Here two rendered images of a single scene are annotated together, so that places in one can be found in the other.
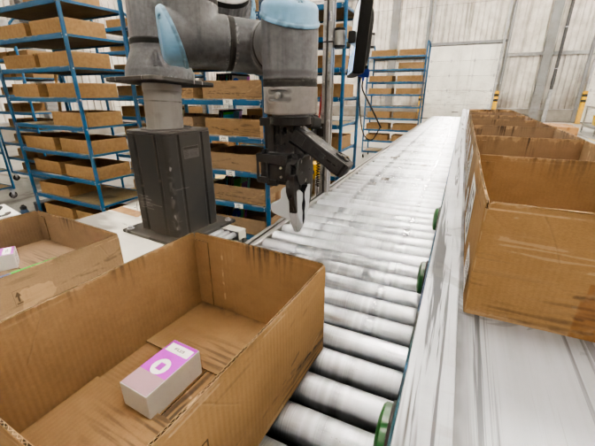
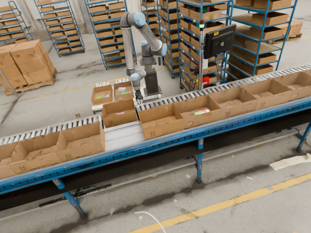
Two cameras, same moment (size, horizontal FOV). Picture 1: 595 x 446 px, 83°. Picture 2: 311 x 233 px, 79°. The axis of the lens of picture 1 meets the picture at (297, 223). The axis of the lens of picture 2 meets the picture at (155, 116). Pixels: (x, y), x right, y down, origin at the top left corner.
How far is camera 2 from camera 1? 1.96 m
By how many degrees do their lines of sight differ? 51
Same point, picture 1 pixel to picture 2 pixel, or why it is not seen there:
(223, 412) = (114, 119)
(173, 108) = (148, 68)
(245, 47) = not seen: hidden behind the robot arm
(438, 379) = (125, 125)
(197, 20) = (128, 72)
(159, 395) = not seen: hidden behind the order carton
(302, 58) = (133, 83)
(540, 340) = (139, 129)
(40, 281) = (121, 96)
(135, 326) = (122, 108)
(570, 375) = (134, 132)
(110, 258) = (131, 95)
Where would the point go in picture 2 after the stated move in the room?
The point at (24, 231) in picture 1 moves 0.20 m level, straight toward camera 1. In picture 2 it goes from (128, 83) to (125, 90)
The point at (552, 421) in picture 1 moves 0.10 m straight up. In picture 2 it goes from (127, 132) to (125, 125)
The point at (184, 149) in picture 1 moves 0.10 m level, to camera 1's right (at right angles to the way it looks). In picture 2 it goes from (149, 77) to (153, 79)
